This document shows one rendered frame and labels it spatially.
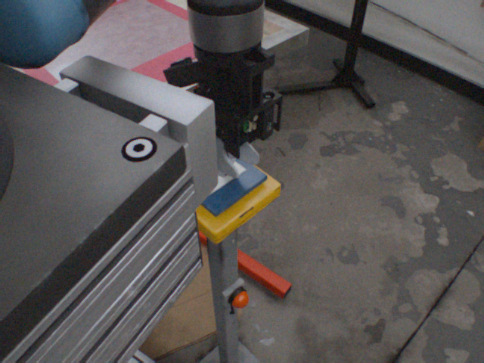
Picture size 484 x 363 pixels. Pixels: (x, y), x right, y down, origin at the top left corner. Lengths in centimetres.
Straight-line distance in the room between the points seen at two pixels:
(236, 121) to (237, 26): 10
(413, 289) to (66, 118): 157
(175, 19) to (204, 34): 63
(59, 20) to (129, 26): 75
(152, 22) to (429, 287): 136
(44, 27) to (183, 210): 16
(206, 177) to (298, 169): 164
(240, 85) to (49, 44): 21
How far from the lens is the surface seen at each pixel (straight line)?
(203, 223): 54
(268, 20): 93
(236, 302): 81
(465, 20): 264
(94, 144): 20
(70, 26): 29
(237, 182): 56
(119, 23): 104
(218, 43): 40
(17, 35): 29
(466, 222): 200
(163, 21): 103
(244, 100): 42
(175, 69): 51
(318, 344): 150
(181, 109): 29
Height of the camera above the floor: 139
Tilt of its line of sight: 47 degrees down
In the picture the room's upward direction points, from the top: straight up
